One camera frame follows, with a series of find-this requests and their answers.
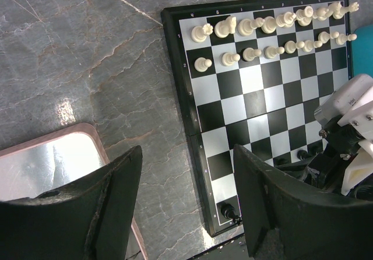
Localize white knight left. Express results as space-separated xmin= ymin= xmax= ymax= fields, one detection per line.
xmin=214 ymin=16 xmax=237 ymax=38

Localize white rook left corner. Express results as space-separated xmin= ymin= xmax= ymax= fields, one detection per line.
xmin=191 ymin=23 xmax=213 ymax=43

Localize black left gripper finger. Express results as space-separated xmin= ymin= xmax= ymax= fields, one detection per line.
xmin=1 ymin=146 xmax=142 ymax=259

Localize black white chess board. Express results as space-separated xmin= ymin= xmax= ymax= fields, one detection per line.
xmin=161 ymin=0 xmax=352 ymax=236

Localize white knight right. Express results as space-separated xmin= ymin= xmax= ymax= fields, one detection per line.
xmin=312 ymin=2 xmax=342 ymax=21

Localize white bishop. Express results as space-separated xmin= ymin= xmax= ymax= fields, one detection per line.
xmin=295 ymin=6 xmax=314 ymax=26
xmin=238 ymin=17 xmax=265 ymax=36

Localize pink metal tray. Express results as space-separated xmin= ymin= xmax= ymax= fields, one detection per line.
xmin=0 ymin=122 xmax=148 ymax=260

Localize white rook right corner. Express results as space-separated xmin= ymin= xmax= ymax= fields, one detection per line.
xmin=333 ymin=2 xmax=360 ymax=20

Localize white bishop left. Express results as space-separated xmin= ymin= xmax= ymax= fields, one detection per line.
xmin=238 ymin=17 xmax=265 ymax=36

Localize white rook corner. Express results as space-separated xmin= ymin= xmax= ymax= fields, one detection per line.
xmin=333 ymin=2 xmax=360 ymax=20
xmin=191 ymin=23 xmax=213 ymax=43

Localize white queen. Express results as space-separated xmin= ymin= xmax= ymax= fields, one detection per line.
xmin=261 ymin=14 xmax=287 ymax=34

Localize black pawn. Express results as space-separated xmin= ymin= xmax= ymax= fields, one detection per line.
xmin=273 ymin=158 xmax=291 ymax=167

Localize white pawn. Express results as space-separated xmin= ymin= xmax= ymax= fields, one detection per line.
xmin=284 ymin=40 xmax=305 ymax=54
xmin=335 ymin=33 xmax=357 ymax=45
xmin=318 ymin=31 xmax=340 ymax=44
xmin=221 ymin=52 xmax=241 ymax=66
xmin=302 ymin=40 xmax=323 ymax=52
xmin=265 ymin=46 xmax=285 ymax=59
xmin=194 ymin=57 xmax=212 ymax=72
xmin=242 ymin=47 xmax=262 ymax=62

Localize black rook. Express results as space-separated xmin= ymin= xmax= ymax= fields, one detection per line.
xmin=220 ymin=203 xmax=242 ymax=226

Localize white knight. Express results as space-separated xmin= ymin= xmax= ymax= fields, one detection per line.
xmin=214 ymin=16 xmax=237 ymax=38
xmin=312 ymin=2 xmax=342 ymax=21

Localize black piece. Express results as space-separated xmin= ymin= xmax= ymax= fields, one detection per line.
xmin=297 ymin=150 xmax=314 ymax=160

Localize white king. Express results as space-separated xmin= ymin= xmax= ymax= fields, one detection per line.
xmin=276 ymin=12 xmax=297 ymax=28

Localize blue plastic bin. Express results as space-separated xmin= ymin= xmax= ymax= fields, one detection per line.
xmin=351 ymin=24 xmax=373 ymax=77

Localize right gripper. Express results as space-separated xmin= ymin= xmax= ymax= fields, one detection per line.
xmin=234 ymin=137 xmax=372 ymax=259

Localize white bishop right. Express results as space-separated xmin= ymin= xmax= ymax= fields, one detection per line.
xmin=295 ymin=6 xmax=314 ymax=26

